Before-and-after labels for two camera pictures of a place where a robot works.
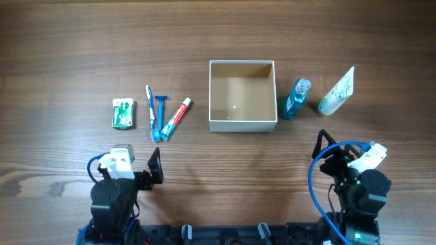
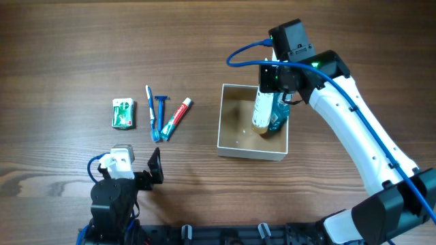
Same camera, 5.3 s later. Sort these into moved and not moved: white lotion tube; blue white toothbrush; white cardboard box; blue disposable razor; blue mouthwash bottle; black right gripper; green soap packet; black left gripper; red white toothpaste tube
Moved: white cardboard box; white lotion tube; blue mouthwash bottle; black right gripper
Not moved: blue white toothbrush; black left gripper; green soap packet; blue disposable razor; red white toothpaste tube
